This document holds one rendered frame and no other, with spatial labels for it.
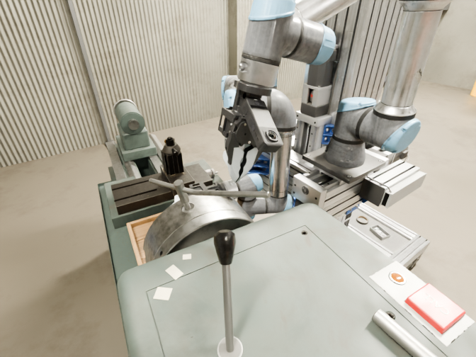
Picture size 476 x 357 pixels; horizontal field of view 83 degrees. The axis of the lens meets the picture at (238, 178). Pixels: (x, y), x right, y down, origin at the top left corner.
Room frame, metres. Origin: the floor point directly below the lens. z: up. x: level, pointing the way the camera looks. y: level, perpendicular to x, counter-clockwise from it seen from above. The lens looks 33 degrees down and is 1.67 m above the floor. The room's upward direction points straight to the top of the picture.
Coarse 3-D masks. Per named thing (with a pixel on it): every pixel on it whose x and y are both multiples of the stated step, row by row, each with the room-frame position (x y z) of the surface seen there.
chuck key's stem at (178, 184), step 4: (176, 180) 0.53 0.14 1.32; (180, 180) 0.53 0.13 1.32; (176, 184) 0.51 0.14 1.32; (180, 184) 0.51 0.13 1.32; (176, 188) 0.51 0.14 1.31; (180, 188) 0.51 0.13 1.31; (180, 192) 0.51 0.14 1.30; (180, 196) 0.51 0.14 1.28; (184, 196) 0.52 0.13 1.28; (180, 200) 0.52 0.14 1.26; (184, 200) 0.52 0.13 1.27; (188, 200) 0.52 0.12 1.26; (184, 204) 0.52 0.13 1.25; (188, 204) 0.53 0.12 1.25; (188, 208) 0.52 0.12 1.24
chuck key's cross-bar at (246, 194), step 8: (160, 184) 0.55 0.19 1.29; (168, 184) 0.54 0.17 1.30; (184, 192) 0.51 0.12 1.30; (192, 192) 0.50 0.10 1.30; (200, 192) 0.49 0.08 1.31; (208, 192) 0.48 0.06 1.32; (216, 192) 0.47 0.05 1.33; (224, 192) 0.46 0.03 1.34; (232, 192) 0.44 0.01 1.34; (240, 192) 0.44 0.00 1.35; (248, 192) 0.43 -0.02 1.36; (256, 192) 0.42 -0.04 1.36; (264, 192) 0.41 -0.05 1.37
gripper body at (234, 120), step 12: (240, 84) 0.53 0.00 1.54; (240, 96) 0.56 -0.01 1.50; (252, 96) 0.53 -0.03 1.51; (228, 108) 0.58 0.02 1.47; (240, 108) 0.55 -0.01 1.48; (228, 120) 0.55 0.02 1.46; (240, 120) 0.51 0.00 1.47; (228, 132) 0.53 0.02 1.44; (240, 132) 0.50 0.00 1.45; (240, 144) 0.50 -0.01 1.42; (252, 144) 0.52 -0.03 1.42
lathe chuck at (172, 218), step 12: (180, 204) 0.55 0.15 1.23; (204, 204) 0.54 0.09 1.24; (216, 204) 0.55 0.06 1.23; (228, 204) 0.56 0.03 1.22; (168, 216) 0.52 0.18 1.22; (180, 216) 0.51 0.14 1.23; (192, 216) 0.50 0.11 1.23; (156, 228) 0.50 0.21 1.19; (168, 228) 0.48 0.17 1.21; (144, 240) 0.51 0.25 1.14; (156, 240) 0.47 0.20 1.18; (144, 252) 0.49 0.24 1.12; (156, 252) 0.44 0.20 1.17
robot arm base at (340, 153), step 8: (328, 144) 0.94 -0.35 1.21; (336, 144) 0.89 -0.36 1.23; (344, 144) 0.87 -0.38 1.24; (352, 144) 0.87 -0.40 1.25; (360, 144) 0.87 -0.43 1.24; (328, 152) 0.91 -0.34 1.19; (336, 152) 0.88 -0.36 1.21; (344, 152) 0.86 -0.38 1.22; (352, 152) 0.86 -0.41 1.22; (360, 152) 0.87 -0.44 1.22; (328, 160) 0.89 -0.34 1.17; (336, 160) 0.87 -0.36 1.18; (344, 160) 0.86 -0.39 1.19; (352, 160) 0.85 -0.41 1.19; (360, 160) 0.86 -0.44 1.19
